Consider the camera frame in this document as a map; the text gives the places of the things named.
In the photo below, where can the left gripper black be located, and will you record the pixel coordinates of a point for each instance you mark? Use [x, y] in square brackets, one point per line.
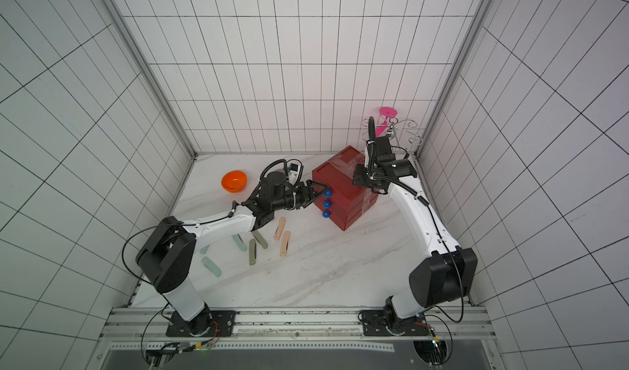
[302, 186]

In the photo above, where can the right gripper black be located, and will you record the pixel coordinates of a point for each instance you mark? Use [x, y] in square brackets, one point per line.
[364, 176]

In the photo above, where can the red drawer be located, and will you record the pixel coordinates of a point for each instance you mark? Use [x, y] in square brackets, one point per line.
[338, 173]

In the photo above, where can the olive green knife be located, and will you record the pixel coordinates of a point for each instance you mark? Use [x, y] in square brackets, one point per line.
[260, 239]
[252, 252]

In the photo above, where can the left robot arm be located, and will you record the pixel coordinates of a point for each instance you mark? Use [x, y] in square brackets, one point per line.
[166, 257]

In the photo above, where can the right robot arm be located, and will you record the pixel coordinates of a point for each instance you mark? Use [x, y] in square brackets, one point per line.
[446, 269]

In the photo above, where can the red drawer cabinet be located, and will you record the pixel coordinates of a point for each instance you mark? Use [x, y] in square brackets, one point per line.
[344, 218]

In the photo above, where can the peach knife middle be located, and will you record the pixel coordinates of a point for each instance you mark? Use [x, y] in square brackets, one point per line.
[280, 228]

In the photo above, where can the peach knife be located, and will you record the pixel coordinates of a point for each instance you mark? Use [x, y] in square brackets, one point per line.
[285, 241]
[280, 228]

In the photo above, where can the pink hourglass stand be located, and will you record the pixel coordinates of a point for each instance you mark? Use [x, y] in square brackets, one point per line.
[385, 124]

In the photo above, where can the peach knife right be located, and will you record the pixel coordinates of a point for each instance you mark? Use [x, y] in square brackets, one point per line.
[285, 241]

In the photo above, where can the orange bowl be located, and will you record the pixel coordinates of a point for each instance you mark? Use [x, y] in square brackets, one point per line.
[234, 181]

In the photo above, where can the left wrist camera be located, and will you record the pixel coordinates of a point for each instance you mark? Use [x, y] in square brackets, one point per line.
[295, 171]

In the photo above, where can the silver wire rack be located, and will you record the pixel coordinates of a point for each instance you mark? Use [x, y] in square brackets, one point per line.
[407, 137]

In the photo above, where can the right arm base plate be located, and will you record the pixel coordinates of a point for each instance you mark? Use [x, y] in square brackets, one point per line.
[384, 323]

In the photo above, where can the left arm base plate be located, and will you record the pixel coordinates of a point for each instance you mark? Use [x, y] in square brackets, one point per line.
[209, 323]

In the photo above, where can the aluminium rail frame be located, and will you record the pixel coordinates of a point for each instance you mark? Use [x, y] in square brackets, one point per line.
[155, 336]

